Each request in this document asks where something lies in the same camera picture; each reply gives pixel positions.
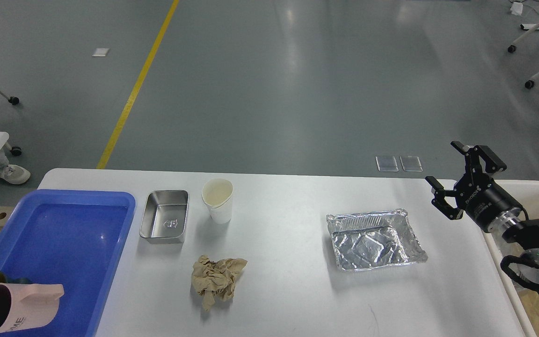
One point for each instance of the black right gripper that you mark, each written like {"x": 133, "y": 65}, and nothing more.
{"x": 476, "y": 193}

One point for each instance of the stainless steel rectangular container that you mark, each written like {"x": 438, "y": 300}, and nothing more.
{"x": 165, "y": 216}

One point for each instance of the pink ceramic mug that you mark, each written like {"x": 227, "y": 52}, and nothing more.
{"x": 28, "y": 306}

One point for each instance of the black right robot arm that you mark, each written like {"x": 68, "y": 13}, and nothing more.
{"x": 522, "y": 230}

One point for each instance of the right clear floor plate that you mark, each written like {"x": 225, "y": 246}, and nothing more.
{"x": 411, "y": 163}

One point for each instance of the clear floor plate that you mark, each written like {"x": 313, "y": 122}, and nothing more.
{"x": 387, "y": 163}
{"x": 411, "y": 163}

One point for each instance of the left clear floor plate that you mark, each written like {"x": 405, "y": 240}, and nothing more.
{"x": 387, "y": 163}

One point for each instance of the aluminium foil tray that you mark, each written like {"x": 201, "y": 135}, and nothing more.
{"x": 366, "y": 241}

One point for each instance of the white paper cup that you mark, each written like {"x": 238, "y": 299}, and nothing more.
{"x": 217, "y": 194}

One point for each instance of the crumpled brown paper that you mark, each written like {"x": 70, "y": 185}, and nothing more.
{"x": 216, "y": 280}

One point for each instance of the white paper on floor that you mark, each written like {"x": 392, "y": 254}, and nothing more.
{"x": 100, "y": 52}

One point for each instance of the blue plastic tray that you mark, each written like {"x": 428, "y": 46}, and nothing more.
{"x": 69, "y": 237}

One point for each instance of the white sneaker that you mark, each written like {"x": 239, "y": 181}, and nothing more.
{"x": 14, "y": 174}

